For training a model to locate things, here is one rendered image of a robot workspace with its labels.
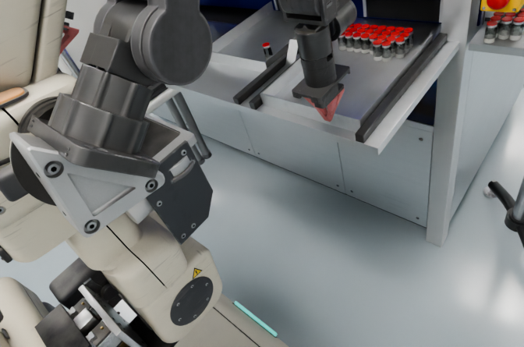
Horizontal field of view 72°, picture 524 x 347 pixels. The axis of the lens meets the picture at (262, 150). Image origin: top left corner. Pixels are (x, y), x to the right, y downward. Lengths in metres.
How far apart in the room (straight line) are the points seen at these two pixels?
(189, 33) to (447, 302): 1.33
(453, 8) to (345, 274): 1.03
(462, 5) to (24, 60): 0.84
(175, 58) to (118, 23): 0.07
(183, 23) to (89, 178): 0.17
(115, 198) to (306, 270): 1.25
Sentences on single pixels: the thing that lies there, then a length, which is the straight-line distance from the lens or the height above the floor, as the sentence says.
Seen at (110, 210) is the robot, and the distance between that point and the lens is 0.40.
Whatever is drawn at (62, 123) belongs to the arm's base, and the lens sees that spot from 0.37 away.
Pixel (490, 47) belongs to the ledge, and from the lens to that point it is 1.00.
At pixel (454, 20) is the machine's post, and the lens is 0.99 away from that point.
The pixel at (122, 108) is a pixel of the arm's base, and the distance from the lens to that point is 0.37.
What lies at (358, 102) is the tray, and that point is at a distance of 0.82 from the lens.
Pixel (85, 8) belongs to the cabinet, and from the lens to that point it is 1.37.
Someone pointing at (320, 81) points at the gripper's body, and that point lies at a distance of 0.65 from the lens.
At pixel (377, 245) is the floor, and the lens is 1.62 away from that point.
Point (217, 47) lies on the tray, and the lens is 1.20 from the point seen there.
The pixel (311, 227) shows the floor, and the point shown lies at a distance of 1.69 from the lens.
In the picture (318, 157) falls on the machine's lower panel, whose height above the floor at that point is 0.27.
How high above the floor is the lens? 1.37
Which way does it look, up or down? 40 degrees down
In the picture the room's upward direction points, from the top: 19 degrees counter-clockwise
